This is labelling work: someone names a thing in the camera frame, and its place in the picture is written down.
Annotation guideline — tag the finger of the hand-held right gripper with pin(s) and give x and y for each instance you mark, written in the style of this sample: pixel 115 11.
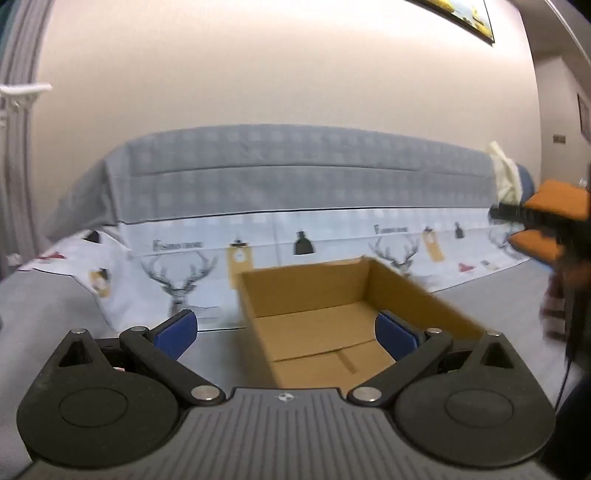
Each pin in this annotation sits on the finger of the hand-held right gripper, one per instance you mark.
pixel 526 214

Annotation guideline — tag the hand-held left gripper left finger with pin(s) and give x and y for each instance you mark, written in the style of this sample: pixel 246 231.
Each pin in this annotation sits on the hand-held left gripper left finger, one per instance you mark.
pixel 178 333

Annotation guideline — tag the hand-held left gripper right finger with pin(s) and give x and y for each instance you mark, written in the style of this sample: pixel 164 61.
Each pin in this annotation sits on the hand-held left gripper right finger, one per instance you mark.
pixel 395 336

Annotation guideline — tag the cardboard box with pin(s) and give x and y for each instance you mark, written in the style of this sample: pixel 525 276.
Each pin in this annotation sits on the cardboard box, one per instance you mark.
pixel 318 332

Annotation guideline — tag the blue pillow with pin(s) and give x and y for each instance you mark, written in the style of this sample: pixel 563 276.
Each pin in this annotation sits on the blue pillow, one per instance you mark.
pixel 526 184

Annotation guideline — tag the orange cushion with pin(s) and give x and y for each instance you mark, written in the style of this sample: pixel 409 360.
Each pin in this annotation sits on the orange cushion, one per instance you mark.
pixel 538 247
pixel 561 198

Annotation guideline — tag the cream cloth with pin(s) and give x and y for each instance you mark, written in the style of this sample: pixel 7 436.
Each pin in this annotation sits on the cream cloth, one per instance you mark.
pixel 504 170

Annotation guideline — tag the red white striped packet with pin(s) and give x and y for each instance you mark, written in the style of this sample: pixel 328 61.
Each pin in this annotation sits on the red white striped packet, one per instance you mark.
pixel 554 309

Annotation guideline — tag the grey bed sheet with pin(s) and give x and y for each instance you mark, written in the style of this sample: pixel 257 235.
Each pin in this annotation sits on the grey bed sheet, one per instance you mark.
pixel 27 304

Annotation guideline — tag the printed deer blanket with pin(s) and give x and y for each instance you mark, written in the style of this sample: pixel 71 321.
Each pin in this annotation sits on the printed deer blanket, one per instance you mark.
pixel 277 184

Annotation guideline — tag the grey curtain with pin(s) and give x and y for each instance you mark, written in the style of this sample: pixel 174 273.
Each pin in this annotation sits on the grey curtain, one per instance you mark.
pixel 21 50

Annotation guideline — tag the wall switch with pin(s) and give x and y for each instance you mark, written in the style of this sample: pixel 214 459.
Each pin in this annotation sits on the wall switch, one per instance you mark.
pixel 559 139

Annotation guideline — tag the small wall frame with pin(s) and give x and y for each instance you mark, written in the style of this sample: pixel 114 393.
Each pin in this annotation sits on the small wall frame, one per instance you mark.
pixel 584 114

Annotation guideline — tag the framed wall picture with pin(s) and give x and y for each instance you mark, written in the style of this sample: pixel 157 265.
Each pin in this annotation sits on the framed wall picture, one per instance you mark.
pixel 466 16

